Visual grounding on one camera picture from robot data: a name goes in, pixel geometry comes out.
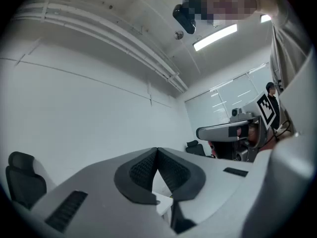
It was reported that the person's right hand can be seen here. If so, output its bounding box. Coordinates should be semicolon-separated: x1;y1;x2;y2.
237;124;260;144

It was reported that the white ceiling pipe bundle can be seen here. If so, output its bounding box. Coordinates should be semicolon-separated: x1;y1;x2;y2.
11;0;189;94

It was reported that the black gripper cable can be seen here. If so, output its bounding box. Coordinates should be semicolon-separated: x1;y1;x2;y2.
272;119;292;141

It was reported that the person's beige shirt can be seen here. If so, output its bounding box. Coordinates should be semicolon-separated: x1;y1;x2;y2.
256;0;313;92

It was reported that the person's head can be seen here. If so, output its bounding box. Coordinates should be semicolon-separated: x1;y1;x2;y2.
190;0;259;26

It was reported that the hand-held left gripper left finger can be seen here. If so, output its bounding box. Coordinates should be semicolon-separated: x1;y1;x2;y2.
29;147;175;238

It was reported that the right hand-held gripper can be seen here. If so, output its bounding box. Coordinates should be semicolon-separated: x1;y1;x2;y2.
196;90;281;164

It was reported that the long ceiling light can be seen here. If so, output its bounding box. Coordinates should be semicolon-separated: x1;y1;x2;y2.
193;23;238;52

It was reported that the black office chair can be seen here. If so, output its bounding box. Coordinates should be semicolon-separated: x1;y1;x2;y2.
5;151;48;210
185;140;207;157

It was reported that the black head-worn camera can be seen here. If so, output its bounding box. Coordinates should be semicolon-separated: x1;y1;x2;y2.
172;0;197;35

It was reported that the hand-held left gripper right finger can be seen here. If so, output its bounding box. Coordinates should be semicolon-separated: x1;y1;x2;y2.
157;147;256;235

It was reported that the grey fisheye camera module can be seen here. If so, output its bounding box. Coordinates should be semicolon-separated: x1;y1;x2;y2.
230;107;255;122

